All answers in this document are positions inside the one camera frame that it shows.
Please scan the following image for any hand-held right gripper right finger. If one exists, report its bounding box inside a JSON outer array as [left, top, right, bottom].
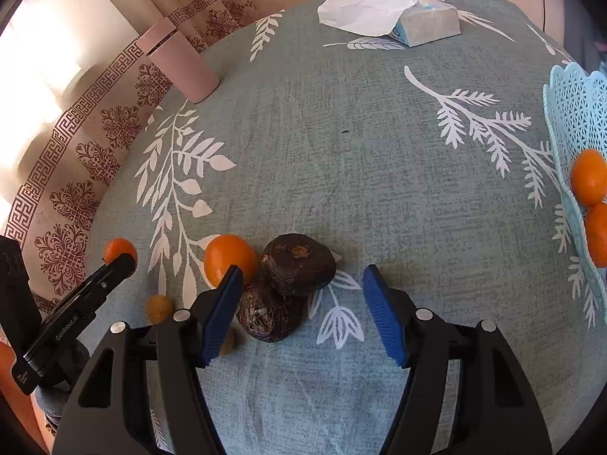
[[363, 264, 553, 455]]

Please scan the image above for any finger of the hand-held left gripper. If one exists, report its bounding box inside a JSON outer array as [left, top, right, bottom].
[[71, 253, 136, 314]]

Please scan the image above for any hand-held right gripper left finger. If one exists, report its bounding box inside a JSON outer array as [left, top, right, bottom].
[[51, 264, 245, 455]]

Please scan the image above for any small orange tangerine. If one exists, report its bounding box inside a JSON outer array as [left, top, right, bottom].
[[570, 148, 607, 208], [104, 238, 138, 271]]

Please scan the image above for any large dark water chestnut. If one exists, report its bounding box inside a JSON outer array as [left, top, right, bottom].
[[260, 233, 337, 298]]

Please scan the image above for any large orange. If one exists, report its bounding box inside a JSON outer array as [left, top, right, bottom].
[[583, 203, 607, 268]]

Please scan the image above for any light blue plastic basket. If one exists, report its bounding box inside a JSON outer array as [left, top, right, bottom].
[[542, 63, 607, 295]]

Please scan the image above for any medium orange tangerine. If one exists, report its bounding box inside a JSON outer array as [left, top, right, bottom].
[[203, 234, 260, 290]]

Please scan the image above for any beige patterned curtain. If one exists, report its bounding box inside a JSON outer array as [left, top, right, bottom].
[[0, 0, 259, 342]]

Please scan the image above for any pink thermos bottle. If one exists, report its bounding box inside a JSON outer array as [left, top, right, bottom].
[[137, 16, 221, 104]]

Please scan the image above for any tissue box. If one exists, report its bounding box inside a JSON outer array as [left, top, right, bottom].
[[389, 0, 462, 49]]

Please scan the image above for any white tissue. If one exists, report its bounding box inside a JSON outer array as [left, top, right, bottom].
[[317, 0, 418, 38]]

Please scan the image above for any grey sofa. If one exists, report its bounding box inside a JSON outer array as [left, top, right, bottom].
[[562, 0, 607, 74]]

